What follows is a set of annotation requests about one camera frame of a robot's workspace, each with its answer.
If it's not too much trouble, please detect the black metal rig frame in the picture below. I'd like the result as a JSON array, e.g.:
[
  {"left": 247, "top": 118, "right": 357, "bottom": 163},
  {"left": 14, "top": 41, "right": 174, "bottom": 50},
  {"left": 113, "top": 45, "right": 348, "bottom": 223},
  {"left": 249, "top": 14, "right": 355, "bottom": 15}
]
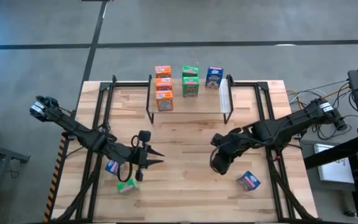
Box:
[
  {"left": 56, "top": 73, "right": 151, "bottom": 223},
  {"left": 226, "top": 73, "right": 312, "bottom": 223}
]

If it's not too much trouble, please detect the black power adapter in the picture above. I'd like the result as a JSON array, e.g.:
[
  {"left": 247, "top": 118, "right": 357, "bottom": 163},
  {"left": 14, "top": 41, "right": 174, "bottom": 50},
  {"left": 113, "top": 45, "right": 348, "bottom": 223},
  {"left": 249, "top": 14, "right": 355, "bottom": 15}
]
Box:
[{"left": 334, "top": 119, "right": 348, "bottom": 131}]

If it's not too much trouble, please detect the orange Mini Wheats cereal box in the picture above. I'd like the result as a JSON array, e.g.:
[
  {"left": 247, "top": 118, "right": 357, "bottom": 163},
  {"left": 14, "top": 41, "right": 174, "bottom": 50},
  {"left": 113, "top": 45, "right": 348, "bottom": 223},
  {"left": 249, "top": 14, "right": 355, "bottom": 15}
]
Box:
[
  {"left": 154, "top": 65, "right": 172, "bottom": 78},
  {"left": 155, "top": 90, "right": 174, "bottom": 112},
  {"left": 155, "top": 77, "right": 173, "bottom": 91}
]

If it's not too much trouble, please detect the black beam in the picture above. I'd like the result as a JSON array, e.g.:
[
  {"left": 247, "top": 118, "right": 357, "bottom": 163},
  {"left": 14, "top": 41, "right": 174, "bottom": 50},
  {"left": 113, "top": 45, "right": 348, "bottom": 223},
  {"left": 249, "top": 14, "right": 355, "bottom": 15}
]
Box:
[{"left": 303, "top": 134, "right": 358, "bottom": 170}]

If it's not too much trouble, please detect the blue Frosted Flakes cereal box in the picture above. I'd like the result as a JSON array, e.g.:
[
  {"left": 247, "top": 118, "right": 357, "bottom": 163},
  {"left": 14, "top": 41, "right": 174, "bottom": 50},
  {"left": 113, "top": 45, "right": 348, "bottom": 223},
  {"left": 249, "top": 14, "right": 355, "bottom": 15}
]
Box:
[
  {"left": 104, "top": 159, "right": 121, "bottom": 175},
  {"left": 204, "top": 66, "right": 224, "bottom": 90},
  {"left": 236, "top": 170, "right": 261, "bottom": 191}
]

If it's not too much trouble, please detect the grey desk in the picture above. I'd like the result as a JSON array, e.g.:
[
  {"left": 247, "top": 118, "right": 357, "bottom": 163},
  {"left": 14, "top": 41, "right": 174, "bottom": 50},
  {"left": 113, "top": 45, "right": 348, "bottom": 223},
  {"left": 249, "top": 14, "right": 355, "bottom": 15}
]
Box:
[{"left": 300, "top": 139, "right": 358, "bottom": 224}]

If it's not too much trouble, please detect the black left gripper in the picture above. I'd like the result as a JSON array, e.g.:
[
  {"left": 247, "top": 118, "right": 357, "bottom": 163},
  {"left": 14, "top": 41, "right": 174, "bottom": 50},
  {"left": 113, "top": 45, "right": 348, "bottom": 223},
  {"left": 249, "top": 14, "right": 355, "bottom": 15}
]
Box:
[{"left": 129, "top": 130, "right": 165, "bottom": 182}]

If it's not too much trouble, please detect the green Apple Jacks cereal box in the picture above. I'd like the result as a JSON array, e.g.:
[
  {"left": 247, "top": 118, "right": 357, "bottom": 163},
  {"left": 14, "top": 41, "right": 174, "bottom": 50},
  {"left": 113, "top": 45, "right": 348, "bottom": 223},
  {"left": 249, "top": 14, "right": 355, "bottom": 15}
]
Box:
[
  {"left": 181, "top": 65, "right": 200, "bottom": 78},
  {"left": 181, "top": 76, "right": 200, "bottom": 98},
  {"left": 116, "top": 177, "right": 140, "bottom": 195}
]

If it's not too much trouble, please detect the yellow black hazard stripe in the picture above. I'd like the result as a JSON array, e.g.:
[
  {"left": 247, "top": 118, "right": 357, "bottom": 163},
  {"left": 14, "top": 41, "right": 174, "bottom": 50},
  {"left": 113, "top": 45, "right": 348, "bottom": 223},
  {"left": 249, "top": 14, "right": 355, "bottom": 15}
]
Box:
[{"left": 43, "top": 138, "right": 67, "bottom": 223}]

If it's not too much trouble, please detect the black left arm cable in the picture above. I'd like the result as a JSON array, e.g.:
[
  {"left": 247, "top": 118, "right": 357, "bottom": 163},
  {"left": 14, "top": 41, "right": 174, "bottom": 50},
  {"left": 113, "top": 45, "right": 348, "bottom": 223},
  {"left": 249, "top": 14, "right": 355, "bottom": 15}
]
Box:
[{"left": 116, "top": 161, "right": 134, "bottom": 184}]

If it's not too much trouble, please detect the white panel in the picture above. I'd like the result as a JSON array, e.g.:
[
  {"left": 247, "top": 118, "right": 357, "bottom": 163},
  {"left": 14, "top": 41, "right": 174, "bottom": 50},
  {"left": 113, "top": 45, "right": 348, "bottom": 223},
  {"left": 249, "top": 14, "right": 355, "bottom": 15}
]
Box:
[{"left": 314, "top": 143, "right": 356, "bottom": 184}]

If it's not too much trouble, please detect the wooden shelf table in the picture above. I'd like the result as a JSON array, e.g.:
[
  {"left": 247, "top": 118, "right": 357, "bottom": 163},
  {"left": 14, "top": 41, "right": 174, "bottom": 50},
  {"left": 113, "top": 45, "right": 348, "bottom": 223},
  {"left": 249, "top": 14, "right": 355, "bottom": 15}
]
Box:
[{"left": 145, "top": 73, "right": 234, "bottom": 125}]

